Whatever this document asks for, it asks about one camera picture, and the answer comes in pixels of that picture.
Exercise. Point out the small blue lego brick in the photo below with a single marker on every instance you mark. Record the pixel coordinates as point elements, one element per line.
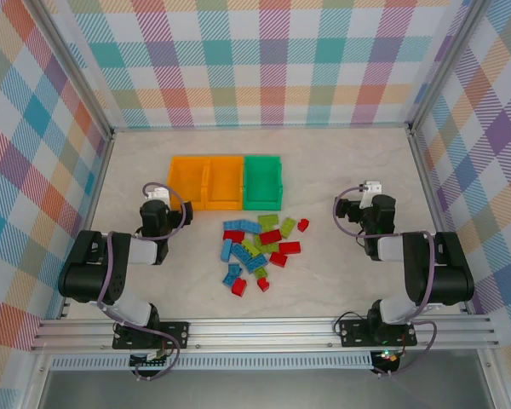
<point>229,279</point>
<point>235,269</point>

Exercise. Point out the large lime green lego plate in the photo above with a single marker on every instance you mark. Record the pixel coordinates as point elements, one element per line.
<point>270,248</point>

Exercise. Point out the tall red lego brick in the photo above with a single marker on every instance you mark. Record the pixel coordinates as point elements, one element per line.
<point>239,287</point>

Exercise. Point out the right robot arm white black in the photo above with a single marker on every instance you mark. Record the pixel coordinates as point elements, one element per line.
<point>447,277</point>

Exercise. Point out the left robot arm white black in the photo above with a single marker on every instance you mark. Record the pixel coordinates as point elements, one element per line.
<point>85,272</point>

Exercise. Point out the green plastic bin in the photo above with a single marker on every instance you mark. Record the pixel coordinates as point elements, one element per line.
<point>262,179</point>

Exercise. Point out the small lime green lego brick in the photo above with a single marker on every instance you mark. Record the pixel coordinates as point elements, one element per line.
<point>262,273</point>

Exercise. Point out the small controller circuit board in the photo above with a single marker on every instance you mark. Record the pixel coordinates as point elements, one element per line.
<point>387,357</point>
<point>151,358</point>

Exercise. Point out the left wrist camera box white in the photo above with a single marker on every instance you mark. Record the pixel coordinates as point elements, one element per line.
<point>158,195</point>

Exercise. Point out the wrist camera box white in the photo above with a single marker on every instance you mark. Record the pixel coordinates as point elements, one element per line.
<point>371,189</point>
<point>158,195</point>

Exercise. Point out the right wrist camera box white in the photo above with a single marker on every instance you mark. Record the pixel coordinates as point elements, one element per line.
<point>371,189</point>

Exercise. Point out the aluminium table side rail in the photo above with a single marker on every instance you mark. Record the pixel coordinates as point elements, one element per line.
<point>96,191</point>
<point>430,191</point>

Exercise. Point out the aluminium table end rail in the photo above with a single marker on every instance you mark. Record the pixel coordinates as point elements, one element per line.
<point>260,128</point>

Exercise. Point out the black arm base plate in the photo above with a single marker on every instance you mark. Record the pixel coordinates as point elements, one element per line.
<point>351,334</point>
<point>176,334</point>

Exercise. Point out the aluminium frame post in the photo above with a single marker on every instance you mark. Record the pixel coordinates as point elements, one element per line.
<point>447,64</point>
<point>76,70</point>

